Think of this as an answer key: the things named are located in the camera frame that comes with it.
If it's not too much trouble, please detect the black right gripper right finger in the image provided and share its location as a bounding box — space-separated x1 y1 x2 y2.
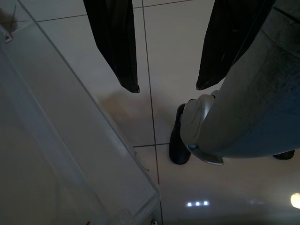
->
195 0 277 91

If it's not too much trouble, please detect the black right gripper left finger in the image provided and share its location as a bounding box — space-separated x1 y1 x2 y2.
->
82 0 141 94

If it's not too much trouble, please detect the black robot foot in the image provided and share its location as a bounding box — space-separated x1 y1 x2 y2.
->
168 103 192 166
271 150 296 161

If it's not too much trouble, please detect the grey robot leg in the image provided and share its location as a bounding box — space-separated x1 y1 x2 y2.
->
180 0 300 166

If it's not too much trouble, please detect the clear fridge door bin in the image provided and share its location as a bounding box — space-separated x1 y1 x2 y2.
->
0 0 163 225

